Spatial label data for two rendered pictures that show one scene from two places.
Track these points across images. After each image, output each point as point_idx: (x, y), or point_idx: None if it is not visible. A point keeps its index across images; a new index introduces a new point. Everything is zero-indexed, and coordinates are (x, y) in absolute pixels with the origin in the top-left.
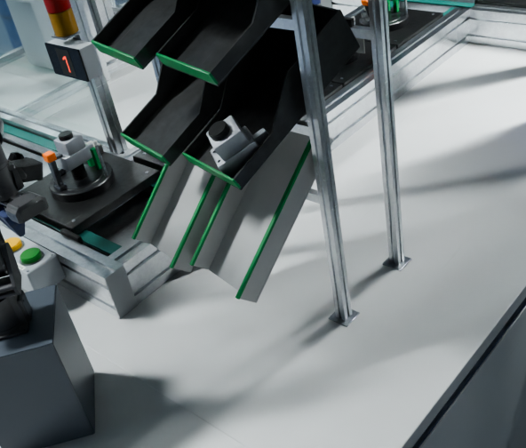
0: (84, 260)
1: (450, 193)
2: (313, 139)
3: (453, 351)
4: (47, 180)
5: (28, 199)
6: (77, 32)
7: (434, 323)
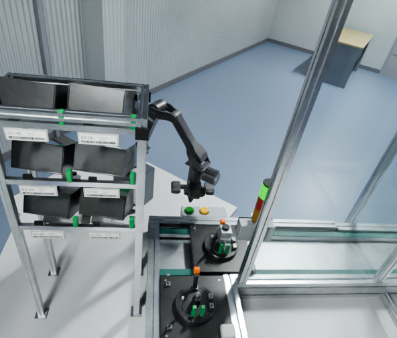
0: (166, 218)
1: None
2: None
3: None
4: (241, 241)
5: (174, 184)
6: (252, 220)
7: (10, 286)
